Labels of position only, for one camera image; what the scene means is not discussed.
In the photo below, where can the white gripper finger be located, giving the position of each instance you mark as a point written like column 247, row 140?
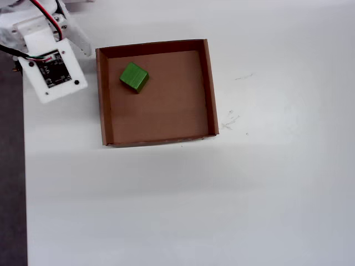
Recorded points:
column 80, row 38

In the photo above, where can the green cube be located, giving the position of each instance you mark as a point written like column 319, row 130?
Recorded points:
column 134, row 77

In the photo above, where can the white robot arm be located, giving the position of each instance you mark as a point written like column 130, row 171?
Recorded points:
column 25, row 11

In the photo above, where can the brown cardboard box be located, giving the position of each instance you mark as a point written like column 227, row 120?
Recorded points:
column 158, row 97

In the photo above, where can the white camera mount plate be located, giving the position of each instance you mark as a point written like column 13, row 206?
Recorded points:
column 55, row 73

